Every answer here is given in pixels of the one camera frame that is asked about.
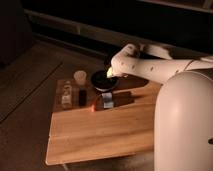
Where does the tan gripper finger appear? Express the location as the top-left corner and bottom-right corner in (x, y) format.
(106, 67), (113, 78)

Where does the dark ceramic bowl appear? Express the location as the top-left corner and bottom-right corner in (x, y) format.
(91, 70), (118, 92)

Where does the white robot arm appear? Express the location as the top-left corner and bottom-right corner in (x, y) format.
(107, 44), (213, 171)

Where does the small white plastic cup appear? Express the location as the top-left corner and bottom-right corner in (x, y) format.
(74, 70), (87, 85)

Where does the red orange pepper toy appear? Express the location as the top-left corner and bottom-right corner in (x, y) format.
(90, 95), (101, 112)

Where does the clear small bottle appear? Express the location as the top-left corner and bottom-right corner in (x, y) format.
(61, 81), (72, 109)

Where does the wooden board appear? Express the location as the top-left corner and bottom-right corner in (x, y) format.
(46, 77), (160, 165)

